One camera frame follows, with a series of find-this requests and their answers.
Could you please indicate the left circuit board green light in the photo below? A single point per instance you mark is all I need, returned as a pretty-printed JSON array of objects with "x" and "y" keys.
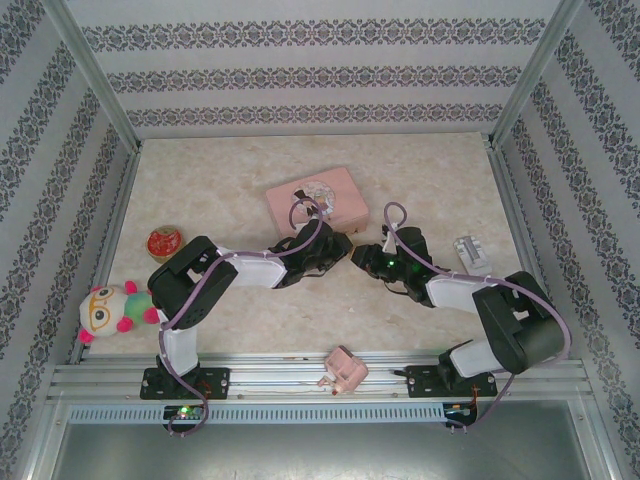
[{"x": 182, "y": 412}]

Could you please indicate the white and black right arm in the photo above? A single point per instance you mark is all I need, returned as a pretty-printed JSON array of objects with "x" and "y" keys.
[{"x": 450, "y": 292}]

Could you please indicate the pink wedding couple tin box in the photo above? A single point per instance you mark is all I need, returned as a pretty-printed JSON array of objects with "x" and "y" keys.
[{"x": 345, "y": 195}]

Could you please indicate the aluminium mounting rail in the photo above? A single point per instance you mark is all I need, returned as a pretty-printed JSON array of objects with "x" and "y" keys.
[{"x": 280, "y": 372}]

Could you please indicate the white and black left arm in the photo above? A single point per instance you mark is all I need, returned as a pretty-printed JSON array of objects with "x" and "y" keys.
[{"x": 190, "y": 280}]

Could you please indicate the silver metal bracket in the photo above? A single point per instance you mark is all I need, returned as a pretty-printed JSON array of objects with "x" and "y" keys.
[{"x": 472, "y": 254}]

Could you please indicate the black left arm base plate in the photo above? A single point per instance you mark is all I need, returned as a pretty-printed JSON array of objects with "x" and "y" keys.
[{"x": 220, "y": 382}]

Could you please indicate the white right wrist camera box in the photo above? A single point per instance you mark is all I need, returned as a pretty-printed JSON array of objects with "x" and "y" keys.
[{"x": 390, "y": 242}]

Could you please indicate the right circuit board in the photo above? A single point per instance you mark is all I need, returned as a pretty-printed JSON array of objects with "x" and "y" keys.
[{"x": 460, "y": 411}]

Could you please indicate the white and pink plush toy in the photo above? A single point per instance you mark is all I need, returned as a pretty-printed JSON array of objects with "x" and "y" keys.
[{"x": 102, "y": 312}]

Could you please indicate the grey metal sheet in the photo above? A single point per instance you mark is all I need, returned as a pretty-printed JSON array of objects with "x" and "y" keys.
[{"x": 320, "y": 455}]

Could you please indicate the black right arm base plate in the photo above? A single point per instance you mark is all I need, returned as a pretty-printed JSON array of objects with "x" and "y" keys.
[{"x": 425, "y": 382}]

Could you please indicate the aluminium side rail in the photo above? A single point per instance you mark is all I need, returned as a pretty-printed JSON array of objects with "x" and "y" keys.
[
  {"x": 122, "y": 200},
  {"x": 511, "y": 200}
]

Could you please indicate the pink plastic toy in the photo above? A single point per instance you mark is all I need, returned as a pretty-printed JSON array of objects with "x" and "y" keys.
[{"x": 345, "y": 370}]

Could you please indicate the aluminium corner post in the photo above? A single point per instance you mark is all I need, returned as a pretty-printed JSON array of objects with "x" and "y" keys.
[
  {"x": 93, "y": 70},
  {"x": 532, "y": 70}
]

